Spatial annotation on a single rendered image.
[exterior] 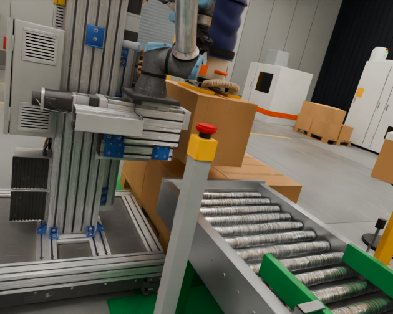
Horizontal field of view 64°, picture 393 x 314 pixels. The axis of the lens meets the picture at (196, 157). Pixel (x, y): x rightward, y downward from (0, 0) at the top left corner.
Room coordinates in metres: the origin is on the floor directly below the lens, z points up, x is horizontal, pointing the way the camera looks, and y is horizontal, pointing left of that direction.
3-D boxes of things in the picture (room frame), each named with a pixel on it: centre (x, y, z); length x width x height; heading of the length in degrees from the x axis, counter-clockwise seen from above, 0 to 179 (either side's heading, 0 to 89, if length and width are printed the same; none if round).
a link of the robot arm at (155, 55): (1.46, 0.27, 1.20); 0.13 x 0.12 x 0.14; 82
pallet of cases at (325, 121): (8.85, -3.31, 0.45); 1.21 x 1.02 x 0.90; 29
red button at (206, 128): (0.98, -0.01, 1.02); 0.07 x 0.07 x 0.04
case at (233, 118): (2.04, 0.03, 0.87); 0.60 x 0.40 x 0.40; 29
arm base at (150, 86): (1.46, 0.28, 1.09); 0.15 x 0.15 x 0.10
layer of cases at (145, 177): (2.46, -0.08, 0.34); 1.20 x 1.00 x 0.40; 30
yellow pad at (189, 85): (1.98, 0.10, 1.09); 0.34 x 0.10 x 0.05; 30
